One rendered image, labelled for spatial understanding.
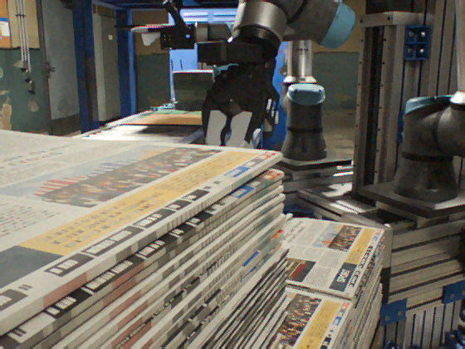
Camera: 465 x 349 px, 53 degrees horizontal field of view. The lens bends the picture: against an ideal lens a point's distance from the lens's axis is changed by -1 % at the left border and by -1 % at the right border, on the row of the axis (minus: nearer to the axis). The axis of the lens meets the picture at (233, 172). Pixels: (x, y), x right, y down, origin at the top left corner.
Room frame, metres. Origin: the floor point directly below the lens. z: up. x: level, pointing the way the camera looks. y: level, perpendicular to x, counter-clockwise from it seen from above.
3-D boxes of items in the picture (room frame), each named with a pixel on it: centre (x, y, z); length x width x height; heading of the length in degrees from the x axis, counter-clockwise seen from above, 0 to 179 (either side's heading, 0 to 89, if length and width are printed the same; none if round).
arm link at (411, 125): (1.08, -0.46, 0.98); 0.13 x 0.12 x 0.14; 24
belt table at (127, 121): (2.81, 0.33, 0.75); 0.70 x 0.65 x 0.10; 172
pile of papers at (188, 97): (3.38, 0.25, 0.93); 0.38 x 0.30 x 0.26; 172
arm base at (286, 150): (1.52, -0.23, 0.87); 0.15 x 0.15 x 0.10
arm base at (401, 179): (1.08, -0.46, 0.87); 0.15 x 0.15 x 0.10
